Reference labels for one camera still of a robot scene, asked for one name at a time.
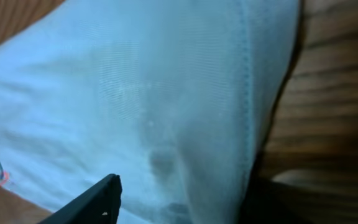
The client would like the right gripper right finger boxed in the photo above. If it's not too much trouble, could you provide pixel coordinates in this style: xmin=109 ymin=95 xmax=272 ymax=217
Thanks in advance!
xmin=237 ymin=178 xmax=311 ymax=224

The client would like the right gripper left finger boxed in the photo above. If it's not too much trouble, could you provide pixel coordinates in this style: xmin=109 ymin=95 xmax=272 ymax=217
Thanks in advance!
xmin=39 ymin=174 xmax=122 ymax=224

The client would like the light blue t-shirt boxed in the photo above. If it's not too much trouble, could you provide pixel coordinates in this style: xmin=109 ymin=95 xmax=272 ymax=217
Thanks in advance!
xmin=0 ymin=0 xmax=299 ymax=223

